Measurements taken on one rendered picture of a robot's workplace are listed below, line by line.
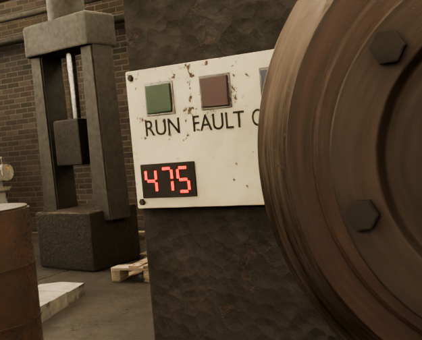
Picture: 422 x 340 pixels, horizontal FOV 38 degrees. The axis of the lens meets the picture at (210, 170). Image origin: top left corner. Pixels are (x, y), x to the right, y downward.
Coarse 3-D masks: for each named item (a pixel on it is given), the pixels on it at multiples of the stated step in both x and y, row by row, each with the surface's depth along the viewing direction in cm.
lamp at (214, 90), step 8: (200, 80) 75; (208, 80) 75; (216, 80) 74; (224, 80) 74; (208, 88) 75; (216, 88) 74; (224, 88) 74; (208, 96) 75; (216, 96) 74; (224, 96) 74; (208, 104) 75; (216, 104) 75; (224, 104) 74
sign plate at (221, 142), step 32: (192, 64) 76; (224, 64) 74; (256, 64) 72; (128, 96) 81; (192, 96) 77; (256, 96) 73; (160, 128) 79; (192, 128) 77; (224, 128) 75; (256, 128) 73; (160, 160) 80; (192, 160) 77; (224, 160) 75; (256, 160) 73; (160, 192) 80; (192, 192) 77; (224, 192) 76; (256, 192) 74
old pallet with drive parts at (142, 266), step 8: (144, 256) 572; (120, 264) 534; (128, 264) 531; (136, 264) 517; (144, 264) 524; (112, 272) 524; (120, 272) 522; (128, 272) 534; (136, 272) 547; (144, 272) 510; (112, 280) 525; (120, 280) 522; (144, 280) 511
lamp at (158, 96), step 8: (152, 88) 79; (160, 88) 78; (168, 88) 77; (152, 96) 79; (160, 96) 78; (168, 96) 78; (152, 104) 79; (160, 104) 78; (168, 104) 78; (152, 112) 79; (160, 112) 78
